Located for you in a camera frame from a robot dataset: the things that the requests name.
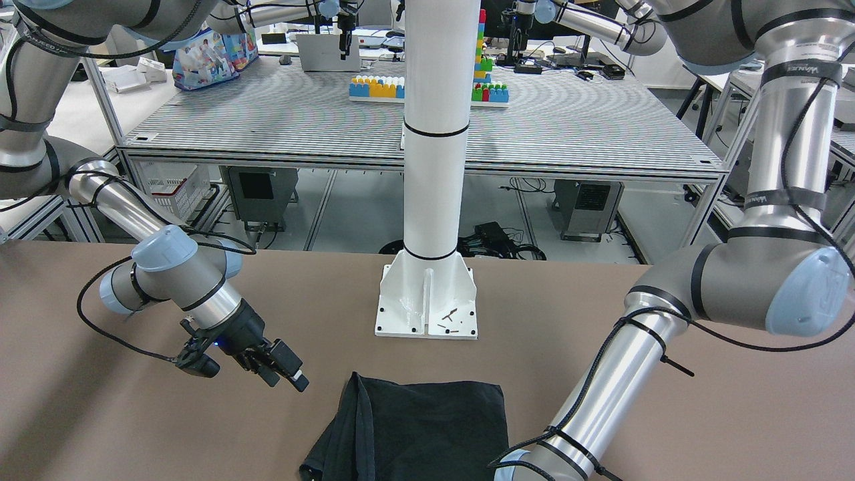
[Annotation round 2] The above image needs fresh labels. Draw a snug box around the black t-shirt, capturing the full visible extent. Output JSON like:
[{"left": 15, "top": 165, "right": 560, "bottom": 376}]
[{"left": 299, "top": 373, "right": 509, "bottom": 480}]

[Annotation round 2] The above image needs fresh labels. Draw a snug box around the coloured toy block row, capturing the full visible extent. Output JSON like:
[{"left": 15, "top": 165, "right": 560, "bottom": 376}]
[{"left": 349, "top": 75, "right": 405, "bottom": 103}]

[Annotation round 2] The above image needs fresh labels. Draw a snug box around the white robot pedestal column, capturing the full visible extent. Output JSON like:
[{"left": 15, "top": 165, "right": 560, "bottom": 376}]
[{"left": 375, "top": 1, "right": 480, "bottom": 340}]

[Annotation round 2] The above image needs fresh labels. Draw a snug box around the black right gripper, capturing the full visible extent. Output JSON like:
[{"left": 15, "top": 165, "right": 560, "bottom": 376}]
[{"left": 216, "top": 299, "right": 309, "bottom": 393}]

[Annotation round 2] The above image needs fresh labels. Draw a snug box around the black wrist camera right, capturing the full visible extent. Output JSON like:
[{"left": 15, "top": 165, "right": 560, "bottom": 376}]
[{"left": 174, "top": 317, "right": 220, "bottom": 378}]

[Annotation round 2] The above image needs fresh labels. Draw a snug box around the white plastic basket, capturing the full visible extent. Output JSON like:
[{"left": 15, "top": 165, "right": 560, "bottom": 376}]
[{"left": 142, "top": 162, "right": 210, "bottom": 221}]

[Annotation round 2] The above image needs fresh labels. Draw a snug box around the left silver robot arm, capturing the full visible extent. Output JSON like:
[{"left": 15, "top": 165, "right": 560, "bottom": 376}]
[{"left": 490, "top": 1, "right": 853, "bottom": 480}]

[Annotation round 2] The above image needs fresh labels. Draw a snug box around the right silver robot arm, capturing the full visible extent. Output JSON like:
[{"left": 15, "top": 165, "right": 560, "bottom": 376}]
[{"left": 2, "top": 1, "right": 309, "bottom": 391}]

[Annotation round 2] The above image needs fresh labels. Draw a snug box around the colourful toy package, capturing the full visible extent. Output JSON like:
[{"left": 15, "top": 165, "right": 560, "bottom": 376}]
[{"left": 173, "top": 29, "right": 259, "bottom": 91}]

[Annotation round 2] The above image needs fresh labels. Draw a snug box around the striped metal work table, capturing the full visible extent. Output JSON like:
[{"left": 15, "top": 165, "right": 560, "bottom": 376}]
[{"left": 117, "top": 55, "right": 730, "bottom": 265}]

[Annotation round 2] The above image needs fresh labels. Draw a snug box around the coloured toy block tower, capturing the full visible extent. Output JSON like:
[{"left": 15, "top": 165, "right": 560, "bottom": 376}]
[{"left": 470, "top": 9, "right": 510, "bottom": 108}]

